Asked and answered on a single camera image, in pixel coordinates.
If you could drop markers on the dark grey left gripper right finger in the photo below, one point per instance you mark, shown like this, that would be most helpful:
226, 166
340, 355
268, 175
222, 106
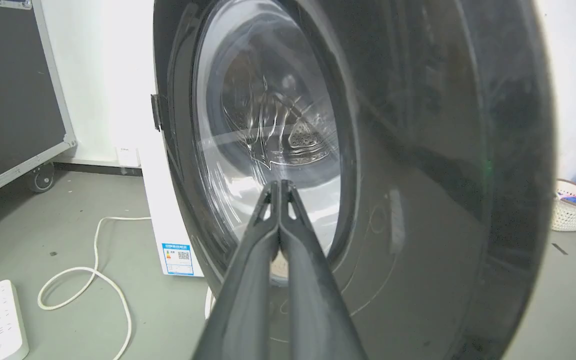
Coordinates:
313, 300

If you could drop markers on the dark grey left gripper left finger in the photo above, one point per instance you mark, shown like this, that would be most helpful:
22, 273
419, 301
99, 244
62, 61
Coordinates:
248, 295

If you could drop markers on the dark round washing machine door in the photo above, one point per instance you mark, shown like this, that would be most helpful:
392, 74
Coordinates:
418, 165

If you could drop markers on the white washing machine body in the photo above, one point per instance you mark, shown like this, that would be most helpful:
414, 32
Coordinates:
118, 100

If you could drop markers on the blue energy label sticker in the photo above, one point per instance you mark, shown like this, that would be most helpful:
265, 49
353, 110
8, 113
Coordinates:
178, 259

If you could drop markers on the black flight case silver trim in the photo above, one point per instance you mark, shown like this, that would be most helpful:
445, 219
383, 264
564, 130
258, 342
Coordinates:
8, 90

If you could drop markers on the white wall socket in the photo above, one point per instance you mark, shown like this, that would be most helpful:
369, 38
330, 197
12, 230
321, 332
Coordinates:
127, 156

